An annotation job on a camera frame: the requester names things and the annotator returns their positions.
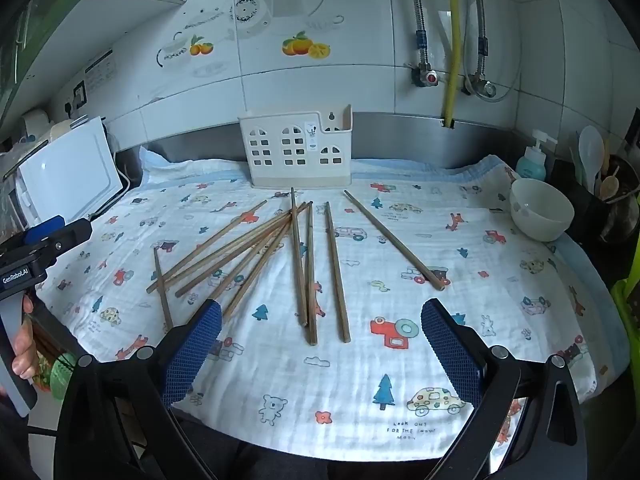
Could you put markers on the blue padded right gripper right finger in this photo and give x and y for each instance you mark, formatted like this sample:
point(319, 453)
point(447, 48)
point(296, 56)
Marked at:
point(460, 367)

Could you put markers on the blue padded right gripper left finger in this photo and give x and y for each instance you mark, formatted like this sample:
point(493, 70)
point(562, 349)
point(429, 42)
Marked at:
point(184, 350)

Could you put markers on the short wooden chopstick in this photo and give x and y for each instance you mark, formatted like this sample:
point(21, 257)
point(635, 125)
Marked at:
point(160, 287)

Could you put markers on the wooden chopstick top diagonal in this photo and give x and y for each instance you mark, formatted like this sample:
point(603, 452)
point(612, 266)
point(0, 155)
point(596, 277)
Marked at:
point(202, 247)

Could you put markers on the wooden chopstick long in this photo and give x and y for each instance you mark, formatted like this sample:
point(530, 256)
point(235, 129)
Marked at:
point(298, 269)

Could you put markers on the person's left hand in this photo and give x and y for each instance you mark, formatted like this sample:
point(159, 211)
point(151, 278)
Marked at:
point(25, 363)

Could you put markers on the white appliance with lid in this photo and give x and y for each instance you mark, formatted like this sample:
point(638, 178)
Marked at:
point(73, 176)

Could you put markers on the white printed cloth mat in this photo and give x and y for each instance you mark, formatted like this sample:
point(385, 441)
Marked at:
point(383, 396)

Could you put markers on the white ceramic bowl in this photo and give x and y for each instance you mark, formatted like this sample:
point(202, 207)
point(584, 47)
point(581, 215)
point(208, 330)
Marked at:
point(539, 210)

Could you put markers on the green dish rack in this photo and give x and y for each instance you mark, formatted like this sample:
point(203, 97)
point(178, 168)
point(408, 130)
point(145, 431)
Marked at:
point(627, 316)

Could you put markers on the black utensil crock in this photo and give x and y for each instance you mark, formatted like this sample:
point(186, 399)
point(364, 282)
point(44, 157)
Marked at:
point(602, 226)

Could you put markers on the teal soap dispenser bottle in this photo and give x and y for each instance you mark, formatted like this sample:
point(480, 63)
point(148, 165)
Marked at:
point(532, 165)

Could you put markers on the wooden spoon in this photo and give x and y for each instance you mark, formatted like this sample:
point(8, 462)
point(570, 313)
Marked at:
point(609, 186)

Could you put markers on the white plastic utensil holder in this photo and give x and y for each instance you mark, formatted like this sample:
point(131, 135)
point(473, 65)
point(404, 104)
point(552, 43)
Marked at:
point(300, 148)

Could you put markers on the white rice paddle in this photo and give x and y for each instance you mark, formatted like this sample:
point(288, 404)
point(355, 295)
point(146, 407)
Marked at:
point(591, 154)

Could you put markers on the chrome angle valve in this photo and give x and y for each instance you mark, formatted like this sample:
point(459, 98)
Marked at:
point(476, 85)

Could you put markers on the red knob water valve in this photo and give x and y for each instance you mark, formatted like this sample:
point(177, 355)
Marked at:
point(423, 75)

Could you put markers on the wall power socket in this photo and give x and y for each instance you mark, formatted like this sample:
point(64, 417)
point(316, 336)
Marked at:
point(79, 95)

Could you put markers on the white wall cabinet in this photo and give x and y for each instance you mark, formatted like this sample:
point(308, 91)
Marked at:
point(46, 42)

